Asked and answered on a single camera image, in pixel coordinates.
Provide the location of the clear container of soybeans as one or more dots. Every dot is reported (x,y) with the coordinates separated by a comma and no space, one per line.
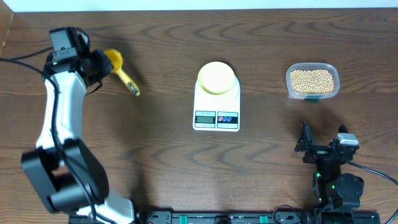
(312,81)

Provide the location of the yellow plastic scoop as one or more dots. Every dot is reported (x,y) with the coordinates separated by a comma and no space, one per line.
(117,62)

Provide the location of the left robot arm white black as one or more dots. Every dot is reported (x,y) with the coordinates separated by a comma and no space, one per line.
(66,176)

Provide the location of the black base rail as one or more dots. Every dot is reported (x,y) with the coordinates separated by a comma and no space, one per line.
(283,217)

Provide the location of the white digital kitchen scale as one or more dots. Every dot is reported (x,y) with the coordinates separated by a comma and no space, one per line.
(217,112)

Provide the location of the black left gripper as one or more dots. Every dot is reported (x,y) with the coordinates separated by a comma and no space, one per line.
(100,59)

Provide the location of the yellow plastic bowl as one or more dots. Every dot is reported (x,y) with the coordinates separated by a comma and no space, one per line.
(216,78)

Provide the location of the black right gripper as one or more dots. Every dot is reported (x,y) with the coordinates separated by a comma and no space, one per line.
(303,145)

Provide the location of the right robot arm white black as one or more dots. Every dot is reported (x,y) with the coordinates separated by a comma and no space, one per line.
(337,190)

